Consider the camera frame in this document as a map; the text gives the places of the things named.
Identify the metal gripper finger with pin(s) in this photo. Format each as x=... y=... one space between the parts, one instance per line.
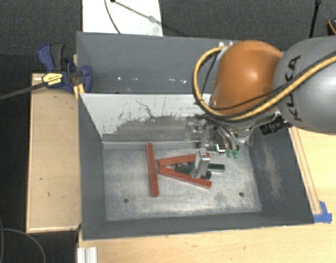
x=196 y=167
x=205 y=167

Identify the grey metal bin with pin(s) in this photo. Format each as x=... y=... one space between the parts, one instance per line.
x=124 y=64

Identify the dark green flat block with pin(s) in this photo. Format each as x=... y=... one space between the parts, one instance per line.
x=217 y=167

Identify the red-brown flat block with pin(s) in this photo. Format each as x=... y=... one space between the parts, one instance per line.
x=176 y=160
x=152 y=171
x=181 y=176

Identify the black cylinder on white bracket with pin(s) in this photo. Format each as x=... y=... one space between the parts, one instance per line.
x=272 y=126

